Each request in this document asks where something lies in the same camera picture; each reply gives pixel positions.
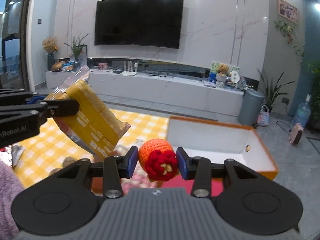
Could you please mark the green plant in vase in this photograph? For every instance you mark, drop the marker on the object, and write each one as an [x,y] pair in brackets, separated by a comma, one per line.
[76,48]

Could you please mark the blue water jug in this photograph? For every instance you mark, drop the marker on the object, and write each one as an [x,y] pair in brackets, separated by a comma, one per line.
[303,112]

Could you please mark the orange storage box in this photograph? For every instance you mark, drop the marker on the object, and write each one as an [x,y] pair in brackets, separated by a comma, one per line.
[219,141]

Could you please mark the pink space heater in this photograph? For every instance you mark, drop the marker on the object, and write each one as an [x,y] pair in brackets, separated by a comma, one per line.
[296,134]

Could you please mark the white tv console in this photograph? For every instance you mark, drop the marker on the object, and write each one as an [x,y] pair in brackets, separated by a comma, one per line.
[167,90]

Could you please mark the orange crochet toy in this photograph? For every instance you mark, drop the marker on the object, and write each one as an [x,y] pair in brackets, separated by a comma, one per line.
[158,159]

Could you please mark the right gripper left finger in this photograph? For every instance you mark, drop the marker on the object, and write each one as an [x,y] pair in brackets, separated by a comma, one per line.
[112,170]

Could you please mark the vase with yellow flowers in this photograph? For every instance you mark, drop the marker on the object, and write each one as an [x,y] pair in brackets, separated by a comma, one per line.
[50,46]

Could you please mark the hanging vine plant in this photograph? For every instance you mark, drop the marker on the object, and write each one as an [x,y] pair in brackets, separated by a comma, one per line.
[290,36]

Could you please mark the large leafy plant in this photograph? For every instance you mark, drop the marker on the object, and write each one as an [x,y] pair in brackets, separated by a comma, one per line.
[314,104]

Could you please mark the white wifi router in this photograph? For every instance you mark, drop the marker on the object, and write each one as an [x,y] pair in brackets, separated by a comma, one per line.
[130,68]

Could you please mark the pink fuzzy sleeve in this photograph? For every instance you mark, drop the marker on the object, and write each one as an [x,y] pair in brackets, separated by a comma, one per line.
[10,188]

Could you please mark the framed wall picture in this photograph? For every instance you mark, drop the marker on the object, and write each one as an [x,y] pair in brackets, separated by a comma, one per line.
[288,11]

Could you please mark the teddy bear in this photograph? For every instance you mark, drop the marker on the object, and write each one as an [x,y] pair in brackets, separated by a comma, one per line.
[223,70]

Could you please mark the grey trash can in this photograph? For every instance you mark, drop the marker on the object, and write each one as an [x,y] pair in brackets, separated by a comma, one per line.
[250,108]

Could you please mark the black wall television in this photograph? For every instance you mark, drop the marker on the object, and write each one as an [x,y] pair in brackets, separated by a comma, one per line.
[154,23]

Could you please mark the red tissue box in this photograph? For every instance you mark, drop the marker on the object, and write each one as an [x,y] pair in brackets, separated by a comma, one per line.
[217,185]

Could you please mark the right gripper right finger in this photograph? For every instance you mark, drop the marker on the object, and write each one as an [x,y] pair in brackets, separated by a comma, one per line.
[202,171]

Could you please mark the yellow snack packet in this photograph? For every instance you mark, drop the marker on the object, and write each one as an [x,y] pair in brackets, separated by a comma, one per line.
[94,128]

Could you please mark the pastel woven basket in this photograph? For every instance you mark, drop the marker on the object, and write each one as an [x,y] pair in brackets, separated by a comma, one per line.
[264,116]

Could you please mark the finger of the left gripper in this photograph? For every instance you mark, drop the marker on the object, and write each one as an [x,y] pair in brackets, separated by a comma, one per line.
[60,107]

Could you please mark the floor potted plant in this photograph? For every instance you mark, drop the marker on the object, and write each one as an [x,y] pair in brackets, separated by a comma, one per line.
[272,89]

